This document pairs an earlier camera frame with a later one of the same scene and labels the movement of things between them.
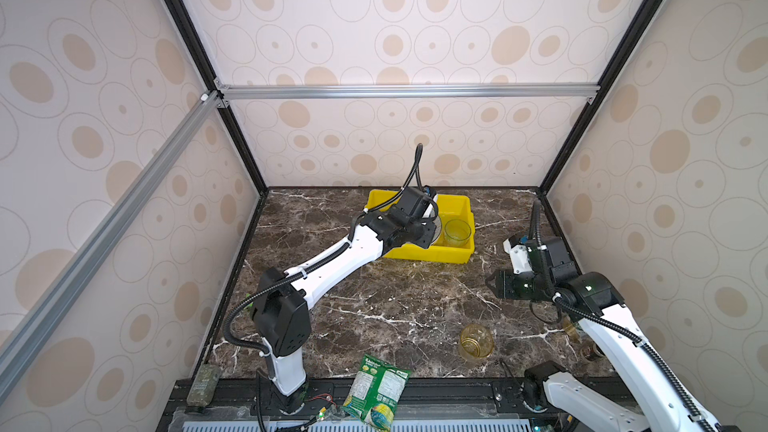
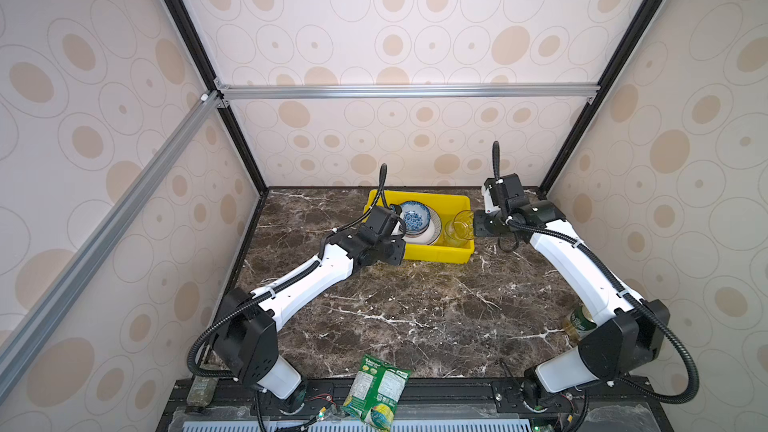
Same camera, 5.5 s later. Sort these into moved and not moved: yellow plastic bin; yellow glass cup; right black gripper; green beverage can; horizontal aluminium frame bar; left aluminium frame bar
Moved: right black gripper; yellow glass cup
Not moved: horizontal aluminium frame bar; left aluminium frame bar; yellow plastic bin; green beverage can
